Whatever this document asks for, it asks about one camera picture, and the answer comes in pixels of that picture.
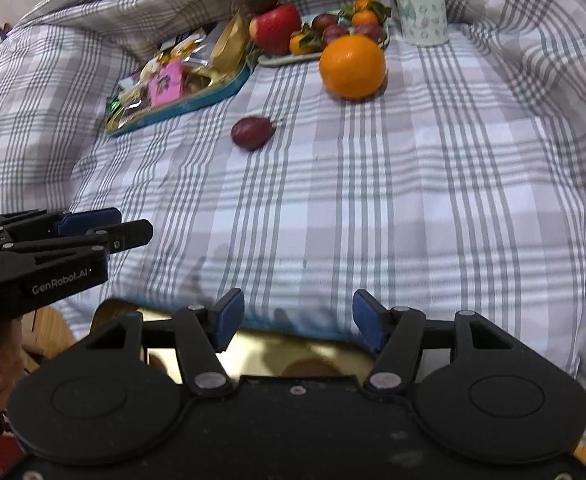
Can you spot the gold foil bag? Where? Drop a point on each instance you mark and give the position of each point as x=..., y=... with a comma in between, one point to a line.
x=230, y=45

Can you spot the leafy mandarin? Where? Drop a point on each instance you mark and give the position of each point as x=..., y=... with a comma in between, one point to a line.
x=364, y=18
x=300, y=44
x=364, y=5

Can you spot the mint cartoon water bottle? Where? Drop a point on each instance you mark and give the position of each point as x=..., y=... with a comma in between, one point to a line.
x=420, y=5

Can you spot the teal snack tin tray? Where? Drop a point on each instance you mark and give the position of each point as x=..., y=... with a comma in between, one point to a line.
x=188, y=107

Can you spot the large round orange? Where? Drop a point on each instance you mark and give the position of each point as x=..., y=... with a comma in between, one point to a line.
x=353, y=66

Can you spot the pink snack box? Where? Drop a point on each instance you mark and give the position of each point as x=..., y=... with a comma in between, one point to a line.
x=165, y=82

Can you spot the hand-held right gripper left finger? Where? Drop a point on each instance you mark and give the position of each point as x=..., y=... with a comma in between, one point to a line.
x=229, y=320

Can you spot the red apple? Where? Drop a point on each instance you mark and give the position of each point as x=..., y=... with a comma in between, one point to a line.
x=275, y=30

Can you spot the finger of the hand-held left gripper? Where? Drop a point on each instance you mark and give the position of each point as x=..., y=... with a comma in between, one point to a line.
x=90, y=221
x=130, y=235

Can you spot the gold tin tray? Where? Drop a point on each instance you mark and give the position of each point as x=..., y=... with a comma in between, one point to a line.
x=268, y=355

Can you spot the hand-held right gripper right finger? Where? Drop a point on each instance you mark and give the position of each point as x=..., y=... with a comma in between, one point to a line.
x=368, y=321

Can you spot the white plate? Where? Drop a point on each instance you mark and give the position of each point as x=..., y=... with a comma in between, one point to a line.
x=285, y=61

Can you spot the purple passion fruit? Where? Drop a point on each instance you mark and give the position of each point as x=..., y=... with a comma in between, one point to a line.
x=324, y=21
x=250, y=133
x=371, y=31
x=335, y=33

